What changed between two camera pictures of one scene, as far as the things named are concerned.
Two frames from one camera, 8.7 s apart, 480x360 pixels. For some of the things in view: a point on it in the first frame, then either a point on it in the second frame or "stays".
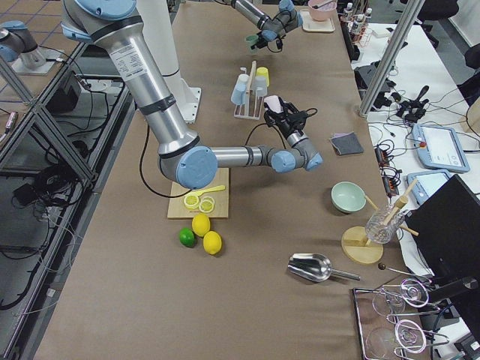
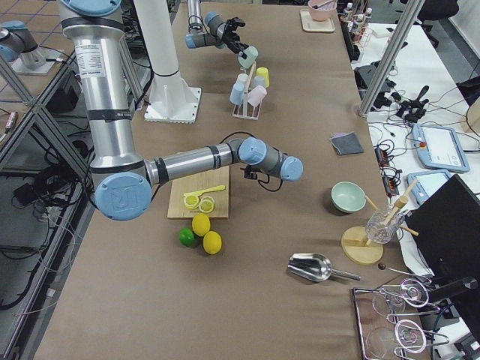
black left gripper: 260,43 → 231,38
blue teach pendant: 439,148 stays
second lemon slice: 207,204 stays
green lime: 187,237 stays
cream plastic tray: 310,25 stays
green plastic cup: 251,40 → 252,55
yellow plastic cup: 263,71 stays
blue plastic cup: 238,95 stays
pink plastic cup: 274,103 → 256,95
